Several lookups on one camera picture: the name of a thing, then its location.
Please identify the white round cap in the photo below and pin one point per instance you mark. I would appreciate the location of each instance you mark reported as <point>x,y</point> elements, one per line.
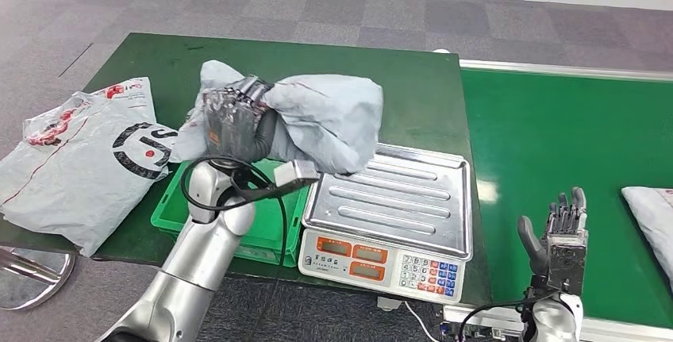
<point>441,51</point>

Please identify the green plastic crate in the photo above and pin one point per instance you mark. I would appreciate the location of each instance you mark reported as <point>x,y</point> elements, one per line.
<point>263,234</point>

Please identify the chrome round chair base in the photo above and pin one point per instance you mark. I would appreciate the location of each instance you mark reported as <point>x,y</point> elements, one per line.
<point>31,287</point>

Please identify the grey parcel bold red print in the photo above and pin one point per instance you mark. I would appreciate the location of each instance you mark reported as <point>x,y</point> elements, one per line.
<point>654,224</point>

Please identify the conveyor circuit board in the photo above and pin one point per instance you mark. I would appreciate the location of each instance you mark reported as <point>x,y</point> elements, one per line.
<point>468,332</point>

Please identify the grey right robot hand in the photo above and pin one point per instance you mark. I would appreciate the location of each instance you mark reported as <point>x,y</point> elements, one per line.
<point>565,219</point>

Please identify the white scale with steel tray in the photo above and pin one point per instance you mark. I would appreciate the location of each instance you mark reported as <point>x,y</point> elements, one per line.
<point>394,197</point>

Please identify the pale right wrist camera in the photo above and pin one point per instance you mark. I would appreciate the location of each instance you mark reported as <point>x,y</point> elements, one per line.
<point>568,266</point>

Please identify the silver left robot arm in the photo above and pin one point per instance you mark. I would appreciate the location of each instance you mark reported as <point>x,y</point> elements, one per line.
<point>194,261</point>

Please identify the large grey bag black logo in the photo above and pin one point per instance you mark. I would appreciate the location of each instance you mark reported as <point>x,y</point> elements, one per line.
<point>68,171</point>

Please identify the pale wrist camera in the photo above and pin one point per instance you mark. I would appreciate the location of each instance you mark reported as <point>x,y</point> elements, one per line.
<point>568,266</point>
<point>294,171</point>

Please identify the small white block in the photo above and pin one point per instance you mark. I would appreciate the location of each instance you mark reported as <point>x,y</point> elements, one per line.
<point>389,304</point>

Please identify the grey parcel faded red print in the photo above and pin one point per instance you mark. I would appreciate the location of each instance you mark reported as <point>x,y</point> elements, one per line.
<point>326,119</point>

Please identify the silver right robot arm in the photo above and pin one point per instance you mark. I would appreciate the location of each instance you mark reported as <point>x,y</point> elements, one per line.
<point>552,324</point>

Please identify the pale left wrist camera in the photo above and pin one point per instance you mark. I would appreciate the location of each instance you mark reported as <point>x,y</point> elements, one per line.
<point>294,171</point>

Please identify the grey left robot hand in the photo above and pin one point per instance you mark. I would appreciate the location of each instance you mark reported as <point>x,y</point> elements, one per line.
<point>234,124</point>

